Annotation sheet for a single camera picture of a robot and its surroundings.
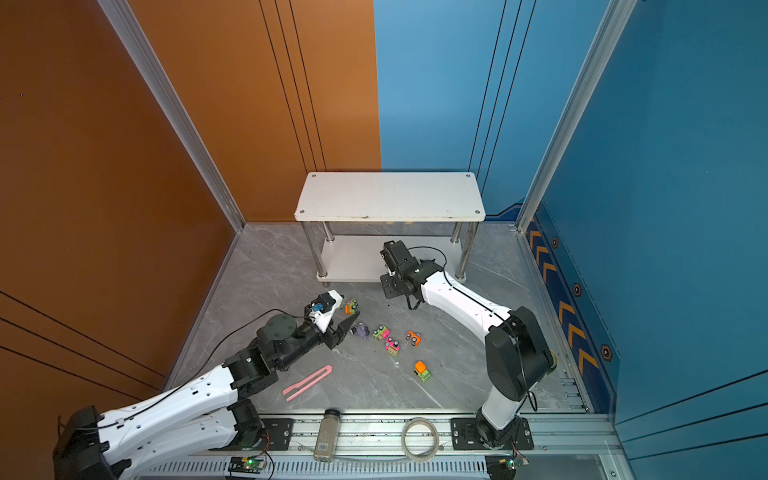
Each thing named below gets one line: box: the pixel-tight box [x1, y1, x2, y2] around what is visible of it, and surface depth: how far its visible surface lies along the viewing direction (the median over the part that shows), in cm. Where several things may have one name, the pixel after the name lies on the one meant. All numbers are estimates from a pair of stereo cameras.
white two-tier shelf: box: [294, 171, 485, 287], surface depth 85 cm
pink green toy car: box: [385, 337, 401, 357], surface depth 88 cm
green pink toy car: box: [373, 324, 391, 340], surface depth 91 cm
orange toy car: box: [406, 331, 423, 347], surface depth 90 cm
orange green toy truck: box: [413, 360, 431, 383], surface depth 83 cm
